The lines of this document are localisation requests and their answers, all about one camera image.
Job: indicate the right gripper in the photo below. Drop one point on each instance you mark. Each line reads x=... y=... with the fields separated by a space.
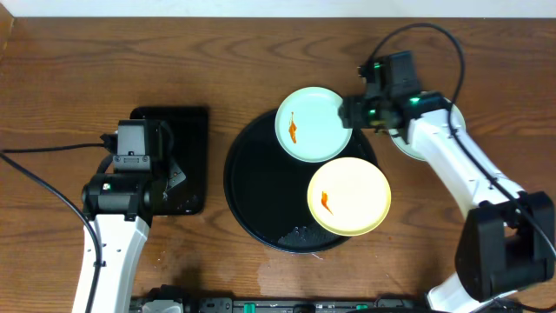
x=355 y=116

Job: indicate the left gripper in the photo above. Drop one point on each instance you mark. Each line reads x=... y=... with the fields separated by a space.
x=172 y=179

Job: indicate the light blue plate back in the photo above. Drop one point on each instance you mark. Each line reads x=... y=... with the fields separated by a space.
x=308 y=126

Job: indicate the light blue plate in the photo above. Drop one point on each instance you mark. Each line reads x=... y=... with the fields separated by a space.
x=398 y=141
x=308 y=126

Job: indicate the light blue plate front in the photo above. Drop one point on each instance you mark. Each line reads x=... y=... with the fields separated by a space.
x=398 y=141

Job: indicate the orange green sponge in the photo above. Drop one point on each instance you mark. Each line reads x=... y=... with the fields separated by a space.
x=175 y=174

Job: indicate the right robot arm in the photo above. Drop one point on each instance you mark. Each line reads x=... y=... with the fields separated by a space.
x=507 y=242

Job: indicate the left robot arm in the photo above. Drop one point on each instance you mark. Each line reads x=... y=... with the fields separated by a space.
x=110 y=257

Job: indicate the rectangular black tray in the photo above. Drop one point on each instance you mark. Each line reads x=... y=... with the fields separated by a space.
x=186 y=134

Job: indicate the round black tray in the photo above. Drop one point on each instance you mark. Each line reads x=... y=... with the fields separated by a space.
x=266 y=190

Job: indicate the yellow plate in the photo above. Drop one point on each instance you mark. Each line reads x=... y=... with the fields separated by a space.
x=349 y=196

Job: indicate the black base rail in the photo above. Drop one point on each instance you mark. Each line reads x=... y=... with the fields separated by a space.
x=170 y=298

